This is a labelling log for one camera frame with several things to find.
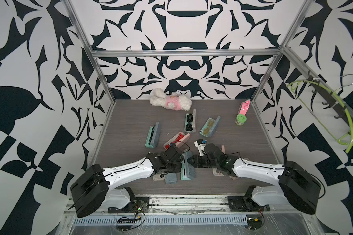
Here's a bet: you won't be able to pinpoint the pink case brown glasses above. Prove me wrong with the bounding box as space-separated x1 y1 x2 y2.
212 145 226 177

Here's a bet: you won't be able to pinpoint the grey case tortoise sunglasses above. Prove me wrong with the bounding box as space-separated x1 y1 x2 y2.
165 173 177 185

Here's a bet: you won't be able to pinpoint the grey case white sunglasses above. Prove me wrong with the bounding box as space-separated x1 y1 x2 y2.
180 151 196 181

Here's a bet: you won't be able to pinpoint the beige case yellow glasses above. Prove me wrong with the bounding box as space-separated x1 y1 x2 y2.
152 174 165 181

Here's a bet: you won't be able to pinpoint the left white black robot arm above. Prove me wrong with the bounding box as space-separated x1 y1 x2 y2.
70 145 183 218

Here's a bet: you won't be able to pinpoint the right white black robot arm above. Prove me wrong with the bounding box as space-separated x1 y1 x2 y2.
188 144 322 214

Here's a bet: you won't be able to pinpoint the pink case red glasses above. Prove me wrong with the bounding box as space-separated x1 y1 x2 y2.
163 132 191 150

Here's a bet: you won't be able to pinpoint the grey case far left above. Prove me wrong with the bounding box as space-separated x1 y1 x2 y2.
145 122 161 148

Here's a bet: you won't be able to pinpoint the grey case gold glasses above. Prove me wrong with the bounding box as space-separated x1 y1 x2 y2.
200 116 221 138

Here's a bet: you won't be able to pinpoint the grey case black sunglasses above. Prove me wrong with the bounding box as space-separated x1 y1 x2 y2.
184 109 196 133

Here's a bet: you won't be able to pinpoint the green lidded jar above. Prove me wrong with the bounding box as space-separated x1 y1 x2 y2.
235 114 247 126

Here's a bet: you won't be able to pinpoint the white plush toy pink shirt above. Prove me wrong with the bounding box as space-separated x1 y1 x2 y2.
150 88 192 111

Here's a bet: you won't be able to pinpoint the pink bottle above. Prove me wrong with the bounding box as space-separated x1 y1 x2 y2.
238 100 251 116

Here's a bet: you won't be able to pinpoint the black usb hub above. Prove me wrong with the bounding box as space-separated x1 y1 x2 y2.
116 217 137 229

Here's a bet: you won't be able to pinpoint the black connector box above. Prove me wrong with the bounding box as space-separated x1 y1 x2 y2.
246 217 264 231

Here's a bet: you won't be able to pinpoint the green clothes hanger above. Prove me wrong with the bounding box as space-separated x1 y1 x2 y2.
287 79 353 153

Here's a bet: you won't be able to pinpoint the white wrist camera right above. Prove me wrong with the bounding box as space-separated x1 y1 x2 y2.
194 139 207 157

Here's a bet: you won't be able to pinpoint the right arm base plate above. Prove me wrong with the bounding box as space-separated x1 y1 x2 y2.
227 196 270 212

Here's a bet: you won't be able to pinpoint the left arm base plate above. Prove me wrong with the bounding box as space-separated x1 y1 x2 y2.
108 197 150 214

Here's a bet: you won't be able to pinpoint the black wall hook rail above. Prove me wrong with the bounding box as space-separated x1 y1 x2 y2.
308 70 353 134

